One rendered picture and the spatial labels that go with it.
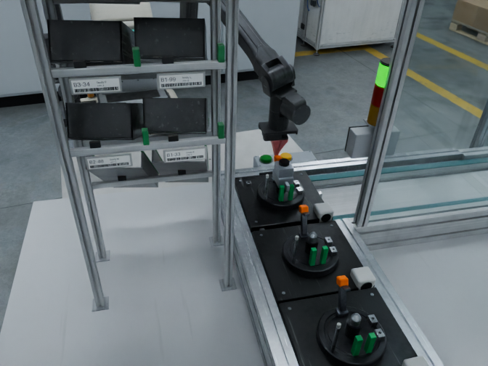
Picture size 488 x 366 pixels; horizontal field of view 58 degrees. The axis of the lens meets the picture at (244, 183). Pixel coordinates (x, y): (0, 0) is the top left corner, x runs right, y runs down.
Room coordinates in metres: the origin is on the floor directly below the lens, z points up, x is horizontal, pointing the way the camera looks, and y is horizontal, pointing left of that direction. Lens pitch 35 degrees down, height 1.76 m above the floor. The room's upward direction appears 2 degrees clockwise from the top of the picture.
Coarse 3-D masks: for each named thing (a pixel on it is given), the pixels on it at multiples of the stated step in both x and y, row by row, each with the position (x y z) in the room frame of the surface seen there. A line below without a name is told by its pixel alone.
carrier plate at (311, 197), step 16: (256, 176) 1.15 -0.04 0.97; (272, 176) 1.15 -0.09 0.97; (304, 176) 1.16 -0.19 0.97; (240, 192) 1.06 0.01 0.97; (256, 192) 1.06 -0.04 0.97; (304, 192) 1.07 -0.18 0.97; (256, 208) 0.98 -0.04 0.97; (256, 224) 0.91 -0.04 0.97; (272, 224) 0.92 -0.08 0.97; (288, 224) 0.93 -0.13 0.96
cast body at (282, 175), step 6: (276, 162) 1.05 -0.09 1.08; (282, 162) 1.04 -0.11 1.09; (288, 162) 1.04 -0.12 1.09; (276, 168) 1.04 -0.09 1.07; (282, 168) 1.02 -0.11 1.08; (288, 168) 1.03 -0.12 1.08; (276, 174) 1.04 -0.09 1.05; (282, 174) 1.02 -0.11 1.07; (288, 174) 1.02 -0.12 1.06; (276, 180) 1.03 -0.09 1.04; (282, 180) 1.01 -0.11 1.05; (288, 180) 1.02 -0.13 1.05; (288, 186) 1.00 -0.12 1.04
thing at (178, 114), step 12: (144, 108) 0.82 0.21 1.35; (156, 108) 0.82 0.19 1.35; (168, 108) 0.83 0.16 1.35; (180, 108) 0.83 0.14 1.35; (192, 108) 0.83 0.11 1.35; (204, 108) 0.83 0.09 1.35; (144, 120) 0.81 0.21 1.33; (156, 120) 0.81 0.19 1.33; (168, 120) 0.82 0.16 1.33; (180, 120) 0.82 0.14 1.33; (192, 120) 0.82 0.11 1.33; (204, 120) 0.82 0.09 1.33; (156, 132) 0.80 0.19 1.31; (168, 132) 0.81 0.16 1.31; (180, 132) 0.81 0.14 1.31; (192, 132) 0.81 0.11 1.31; (204, 132) 0.81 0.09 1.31
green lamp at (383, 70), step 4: (380, 64) 0.98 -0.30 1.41; (380, 68) 0.97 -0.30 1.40; (384, 68) 0.96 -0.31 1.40; (388, 68) 0.96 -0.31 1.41; (380, 72) 0.97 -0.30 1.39; (384, 72) 0.96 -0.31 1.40; (376, 76) 0.99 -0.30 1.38; (380, 76) 0.97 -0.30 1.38; (384, 76) 0.96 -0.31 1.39; (376, 80) 0.98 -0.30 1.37; (380, 80) 0.97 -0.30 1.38; (384, 80) 0.96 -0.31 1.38; (376, 84) 0.97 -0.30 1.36; (380, 84) 0.96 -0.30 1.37; (384, 84) 0.96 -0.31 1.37
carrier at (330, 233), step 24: (264, 240) 0.85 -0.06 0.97; (288, 240) 0.83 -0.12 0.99; (312, 240) 0.79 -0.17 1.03; (336, 240) 0.86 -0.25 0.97; (264, 264) 0.77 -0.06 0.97; (288, 264) 0.76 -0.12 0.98; (312, 264) 0.75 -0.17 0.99; (336, 264) 0.77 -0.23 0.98; (360, 264) 0.78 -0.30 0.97; (288, 288) 0.69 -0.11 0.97; (312, 288) 0.70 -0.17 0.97; (336, 288) 0.70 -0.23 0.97; (360, 288) 0.71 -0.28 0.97
